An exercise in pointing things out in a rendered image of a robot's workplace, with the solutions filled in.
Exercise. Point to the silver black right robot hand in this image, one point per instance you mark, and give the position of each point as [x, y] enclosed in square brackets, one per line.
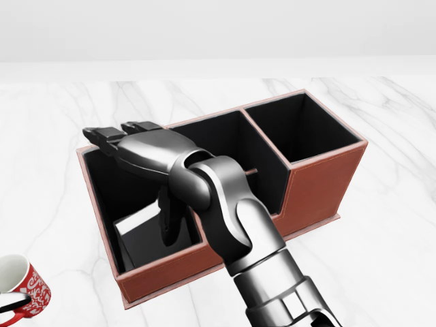
[150, 150]

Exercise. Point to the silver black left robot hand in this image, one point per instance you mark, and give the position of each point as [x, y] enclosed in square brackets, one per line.
[13, 302]

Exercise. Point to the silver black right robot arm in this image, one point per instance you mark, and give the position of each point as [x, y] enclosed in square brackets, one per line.
[259, 238]

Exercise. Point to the dark book with white edge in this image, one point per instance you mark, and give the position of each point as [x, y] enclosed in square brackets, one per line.
[143, 240]

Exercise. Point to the red-brown desk caddy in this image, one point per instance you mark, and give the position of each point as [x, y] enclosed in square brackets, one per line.
[316, 190]

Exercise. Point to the red mug with white pattern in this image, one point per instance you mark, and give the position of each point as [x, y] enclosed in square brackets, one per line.
[35, 284]

